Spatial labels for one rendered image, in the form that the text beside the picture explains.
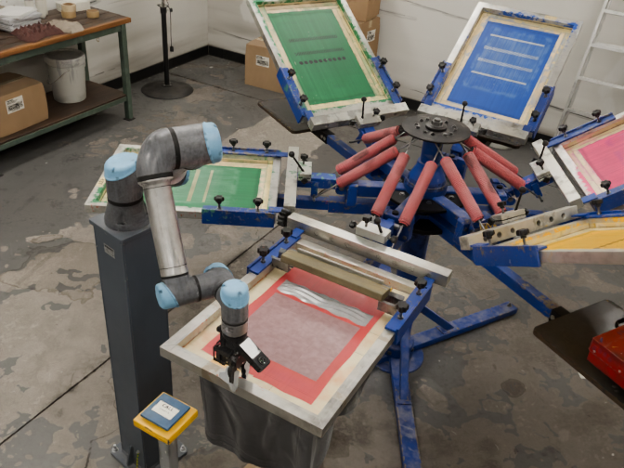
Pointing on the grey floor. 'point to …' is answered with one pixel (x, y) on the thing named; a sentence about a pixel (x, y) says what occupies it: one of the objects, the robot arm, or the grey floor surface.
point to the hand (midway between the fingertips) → (240, 383)
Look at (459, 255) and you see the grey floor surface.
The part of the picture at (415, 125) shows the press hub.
